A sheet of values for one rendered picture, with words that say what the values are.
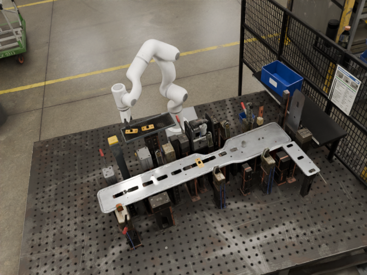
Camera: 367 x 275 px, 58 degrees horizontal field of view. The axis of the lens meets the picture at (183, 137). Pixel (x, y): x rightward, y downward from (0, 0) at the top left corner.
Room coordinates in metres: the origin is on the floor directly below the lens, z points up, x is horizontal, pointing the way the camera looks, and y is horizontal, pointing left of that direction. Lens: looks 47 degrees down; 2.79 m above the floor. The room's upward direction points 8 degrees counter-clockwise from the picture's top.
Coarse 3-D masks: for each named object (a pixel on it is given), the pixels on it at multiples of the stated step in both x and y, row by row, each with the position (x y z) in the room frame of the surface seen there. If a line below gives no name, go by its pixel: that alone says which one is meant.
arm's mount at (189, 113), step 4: (184, 108) 2.18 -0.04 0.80; (188, 108) 2.17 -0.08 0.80; (192, 108) 2.17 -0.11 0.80; (164, 112) 2.15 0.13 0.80; (184, 112) 2.12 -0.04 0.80; (188, 112) 2.12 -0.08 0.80; (192, 112) 2.11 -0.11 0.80; (184, 116) 2.08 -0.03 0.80; (188, 116) 2.07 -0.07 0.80; (192, 116) 2.06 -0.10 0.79; (196, 116) 2.06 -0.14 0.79; (188, 120) 2.02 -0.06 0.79; (168, 132) 1.92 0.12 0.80; (172, 132) 1.91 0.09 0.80; (180, 132) 1.90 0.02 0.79; (192, 132) 1.89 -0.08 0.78; (168, 136) 1.87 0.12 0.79; (192, 136) 1.89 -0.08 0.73; (168, 140) 1.90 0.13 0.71
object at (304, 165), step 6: (288, 144) 1.44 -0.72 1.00; (294, 144) 1.44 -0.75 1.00; (288, 150) 1.39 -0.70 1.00; (294, 150) 1.38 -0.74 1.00; (300, 150) 1.38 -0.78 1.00; (294, 156) 1.33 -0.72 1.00; (306, 156) 1.32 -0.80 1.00; (294, 162) 1.29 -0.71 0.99; (300, 162) 1.28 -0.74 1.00; (306, 162) 1.27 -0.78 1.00; (312, 162) 1.27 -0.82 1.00; (300, 168) 1.23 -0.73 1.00; (306, 168) 1.23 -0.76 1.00; (312, 168) 1.22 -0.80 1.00; (318, 168) 1.21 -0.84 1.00; (306, 174) 1.18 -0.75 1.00; (312, 174) 1.17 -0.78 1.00
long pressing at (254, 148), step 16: (256, 128) 1.63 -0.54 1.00; (272, 128) 1.61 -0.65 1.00; (224, 144) 1.52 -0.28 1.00; (240, 144) 1.50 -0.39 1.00; (256, 144) 1.48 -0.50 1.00; (272, 144) 1.46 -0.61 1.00; (176, 160) 1.44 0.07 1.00; (192, 160) 1.42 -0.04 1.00; (224, 160) 1.38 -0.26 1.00; (240, 160) 1.36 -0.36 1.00; (144, 176) 1.34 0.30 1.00; (160, 176) 1.32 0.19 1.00; (176, 176) 1.30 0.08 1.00; (192, 176) 1.29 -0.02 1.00; (112, 192) 1.25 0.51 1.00; (144, 192) 1.22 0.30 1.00; (112, 208) 1.13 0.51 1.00
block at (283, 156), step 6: (276, 156) 1.39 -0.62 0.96; (282, 156) 1.36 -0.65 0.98; (288, 156) 1.36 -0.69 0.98; (276, 162) 1.37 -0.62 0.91; (282, 162) 1.32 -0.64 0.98; (288, 162) 1.33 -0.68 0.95; (276, 168) 1.37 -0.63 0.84; (282, 168) 1.32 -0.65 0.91; (288, 168) 1.33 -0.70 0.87; (276, 174) 1.35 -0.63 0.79; (282, 174) 1.33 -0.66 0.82; (276, 180) 1.34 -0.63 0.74; (282, 180) 1.33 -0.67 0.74
